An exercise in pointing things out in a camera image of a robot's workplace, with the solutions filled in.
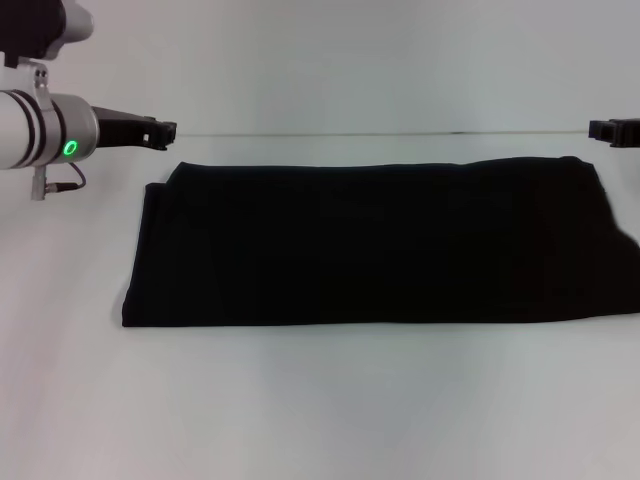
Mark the black t-shirt with FREE print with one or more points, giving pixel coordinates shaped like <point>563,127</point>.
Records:
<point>375,240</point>

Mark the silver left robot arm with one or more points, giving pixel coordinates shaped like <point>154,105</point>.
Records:
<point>35,110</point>

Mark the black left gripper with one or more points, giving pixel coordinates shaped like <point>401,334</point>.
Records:
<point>120,131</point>

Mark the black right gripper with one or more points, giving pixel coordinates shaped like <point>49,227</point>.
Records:
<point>631,132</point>

